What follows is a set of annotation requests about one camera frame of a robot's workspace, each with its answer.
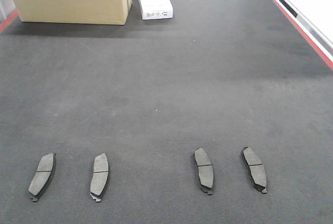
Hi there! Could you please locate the grey brake pad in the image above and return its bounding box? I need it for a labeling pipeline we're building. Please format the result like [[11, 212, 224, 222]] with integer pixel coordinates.
[[194, 147, 214, 195], [241, 146, 267, 194], [90, 153, 109, 202], [28, 153, 56, 202]]

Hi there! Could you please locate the dark grey conveyor belt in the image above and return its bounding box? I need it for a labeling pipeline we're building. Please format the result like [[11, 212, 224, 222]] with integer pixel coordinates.
[[1, 0, 332, 223]]

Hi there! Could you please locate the red conveyor frame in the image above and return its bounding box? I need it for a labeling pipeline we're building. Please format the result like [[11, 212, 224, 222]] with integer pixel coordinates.
[[273, 0, 332, 69]]

